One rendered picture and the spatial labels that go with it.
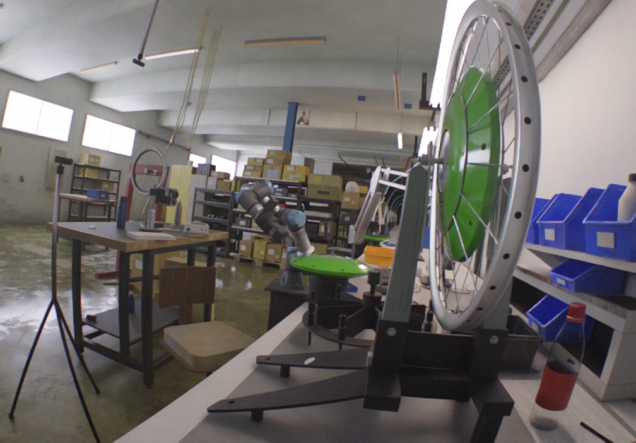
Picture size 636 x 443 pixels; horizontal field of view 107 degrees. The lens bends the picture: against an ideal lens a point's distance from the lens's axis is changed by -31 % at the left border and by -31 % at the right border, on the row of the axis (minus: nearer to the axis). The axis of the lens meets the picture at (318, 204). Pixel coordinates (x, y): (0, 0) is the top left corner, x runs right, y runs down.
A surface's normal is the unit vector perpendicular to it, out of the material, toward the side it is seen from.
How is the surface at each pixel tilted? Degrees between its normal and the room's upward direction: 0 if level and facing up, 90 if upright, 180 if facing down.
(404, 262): 90
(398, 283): 90
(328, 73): 90
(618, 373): 90
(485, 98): 80
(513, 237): 115
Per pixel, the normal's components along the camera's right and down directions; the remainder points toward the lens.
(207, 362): 0.76, 0.07
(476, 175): -0.97, -0.01
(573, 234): -0.25, 0.00
